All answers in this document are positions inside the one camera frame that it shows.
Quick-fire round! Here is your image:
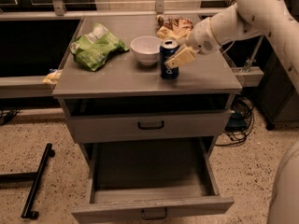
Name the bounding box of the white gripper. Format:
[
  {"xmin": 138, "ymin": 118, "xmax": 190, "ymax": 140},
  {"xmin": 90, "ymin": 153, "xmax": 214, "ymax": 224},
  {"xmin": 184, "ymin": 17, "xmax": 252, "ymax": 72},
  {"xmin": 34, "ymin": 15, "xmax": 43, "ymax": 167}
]
[{"xmin": 164, "ymin": 17, "xmax": 221, "ymax": 69}]

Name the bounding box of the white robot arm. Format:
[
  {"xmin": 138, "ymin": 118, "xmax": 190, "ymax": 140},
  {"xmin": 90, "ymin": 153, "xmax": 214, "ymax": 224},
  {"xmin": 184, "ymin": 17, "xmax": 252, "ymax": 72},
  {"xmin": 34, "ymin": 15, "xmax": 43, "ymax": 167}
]
[{"xmin": 164, "ymin": 0, "xmax": 299, "ymax": 224}]

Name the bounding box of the grey drawer cabinet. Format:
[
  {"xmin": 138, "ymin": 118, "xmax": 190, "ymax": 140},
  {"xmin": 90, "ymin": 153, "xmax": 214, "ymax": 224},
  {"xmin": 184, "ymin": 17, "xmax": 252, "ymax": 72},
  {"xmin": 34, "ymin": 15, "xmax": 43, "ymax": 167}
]
[{"xmin": 52, "ymin": 13, "xmax": 243, "ymax": 224}]

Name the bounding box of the closed upper grey drawer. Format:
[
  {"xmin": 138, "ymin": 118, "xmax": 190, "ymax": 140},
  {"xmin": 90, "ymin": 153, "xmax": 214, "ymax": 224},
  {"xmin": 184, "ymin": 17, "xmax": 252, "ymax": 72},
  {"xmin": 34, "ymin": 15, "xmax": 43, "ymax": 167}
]
[{"xmin": 66, "ymin": 110, "xmax": 231, "ymax": 143}]

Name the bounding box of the open grey middle drawer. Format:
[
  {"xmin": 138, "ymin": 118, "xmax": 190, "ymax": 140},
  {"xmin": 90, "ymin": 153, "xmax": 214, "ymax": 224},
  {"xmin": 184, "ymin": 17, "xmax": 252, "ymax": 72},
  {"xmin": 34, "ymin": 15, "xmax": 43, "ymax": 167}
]
[{"xmin": 72, "ymin": 138, "xmax": 234, "ymax": 224}]

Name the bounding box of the brown yellow chip bag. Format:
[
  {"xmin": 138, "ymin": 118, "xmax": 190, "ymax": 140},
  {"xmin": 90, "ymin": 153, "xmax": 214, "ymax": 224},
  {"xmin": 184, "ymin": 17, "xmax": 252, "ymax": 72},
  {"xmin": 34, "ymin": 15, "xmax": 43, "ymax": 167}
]
[{"xmin": 156, "ymin": 15, "xmax": 193, "ymax": 40}]

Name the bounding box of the white bowl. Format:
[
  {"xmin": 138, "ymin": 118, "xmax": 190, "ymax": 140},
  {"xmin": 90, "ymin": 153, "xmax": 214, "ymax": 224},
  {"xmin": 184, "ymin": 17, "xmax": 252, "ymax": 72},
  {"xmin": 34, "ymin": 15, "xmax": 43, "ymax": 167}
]
[{"xmin": 130, "ymin": 35, "xmax": 162, "ymax": 65}]

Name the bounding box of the green chip bag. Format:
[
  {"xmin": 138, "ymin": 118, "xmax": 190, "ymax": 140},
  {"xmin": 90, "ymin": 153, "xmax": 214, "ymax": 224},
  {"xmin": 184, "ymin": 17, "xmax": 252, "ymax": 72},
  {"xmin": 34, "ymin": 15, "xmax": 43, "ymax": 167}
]
[{"xmin": 69, "ymin": 23, "xmax": 129, "ymax": 72}]

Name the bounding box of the dark grey side cabinet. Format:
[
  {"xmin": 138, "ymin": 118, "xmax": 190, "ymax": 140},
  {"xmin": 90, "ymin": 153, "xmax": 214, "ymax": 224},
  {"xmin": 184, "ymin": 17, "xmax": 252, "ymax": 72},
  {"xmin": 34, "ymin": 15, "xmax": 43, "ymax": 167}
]
[{"xmin": 256, "ymin": 53, "xmax": 299, "ymax": 130}]

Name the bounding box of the small yellow snack bag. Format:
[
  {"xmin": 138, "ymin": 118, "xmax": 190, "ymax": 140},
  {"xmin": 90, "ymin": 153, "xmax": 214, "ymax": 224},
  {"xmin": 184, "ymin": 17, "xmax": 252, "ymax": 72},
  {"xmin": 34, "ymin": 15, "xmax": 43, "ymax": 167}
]
[{"xmin": 43, "ymin": 70, "xmax": 62, "ymax": 85}]

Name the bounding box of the black metal floor stand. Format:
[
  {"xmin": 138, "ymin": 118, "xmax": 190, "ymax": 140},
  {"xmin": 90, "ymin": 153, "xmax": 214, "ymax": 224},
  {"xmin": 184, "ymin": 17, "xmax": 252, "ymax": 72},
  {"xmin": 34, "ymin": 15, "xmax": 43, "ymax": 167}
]
[{"xmin": 0, "ymin": 143, "xmax": 55, "ymax": 219}]

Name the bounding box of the black cable bundle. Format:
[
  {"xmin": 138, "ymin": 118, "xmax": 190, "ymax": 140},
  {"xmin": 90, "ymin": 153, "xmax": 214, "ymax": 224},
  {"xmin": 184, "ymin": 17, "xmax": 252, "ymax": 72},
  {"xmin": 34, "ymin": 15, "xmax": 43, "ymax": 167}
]
[{"xmin": 215, "ymin": 97, "xmax": 256, "ymax": 147}]

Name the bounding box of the grey metal rail frame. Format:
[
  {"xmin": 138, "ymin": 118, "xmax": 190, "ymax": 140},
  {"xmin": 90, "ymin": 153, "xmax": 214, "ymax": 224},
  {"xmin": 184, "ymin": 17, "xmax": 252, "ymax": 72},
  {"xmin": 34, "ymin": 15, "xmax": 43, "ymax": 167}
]
[{"xmin": 0, "ymin": 0, "xmax": 291, "ymax": 99}]

